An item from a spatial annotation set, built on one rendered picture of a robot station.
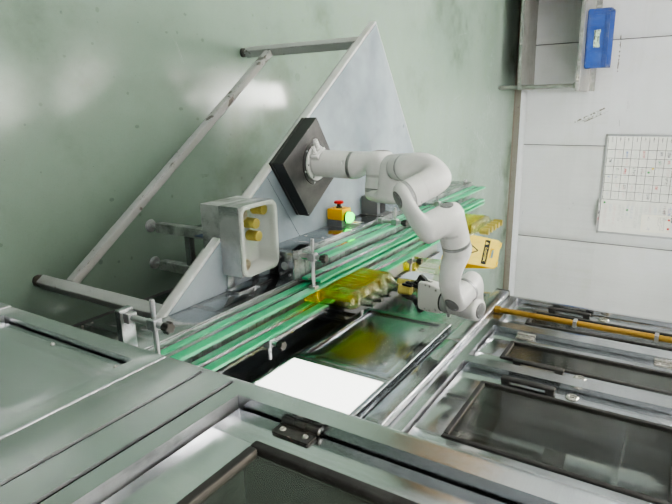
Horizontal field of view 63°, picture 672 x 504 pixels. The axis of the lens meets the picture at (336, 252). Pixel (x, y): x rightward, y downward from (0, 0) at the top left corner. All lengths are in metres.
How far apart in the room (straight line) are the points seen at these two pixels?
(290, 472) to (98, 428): 0.27
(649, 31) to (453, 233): 6.04
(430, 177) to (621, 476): 0.86
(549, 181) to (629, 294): 1.71
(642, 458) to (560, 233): 6.28
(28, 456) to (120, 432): 0.10
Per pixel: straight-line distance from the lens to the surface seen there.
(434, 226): 1.52
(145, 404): 0.86
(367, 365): 1.67
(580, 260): 7.71
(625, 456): 1.51
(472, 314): 1.74
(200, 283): 1.70
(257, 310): 1.66
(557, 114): 7.52
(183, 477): 0.72
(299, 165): 1.93
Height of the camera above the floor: 1.94
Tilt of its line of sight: 31 degrees down
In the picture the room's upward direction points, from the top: 98 degrees clockwise
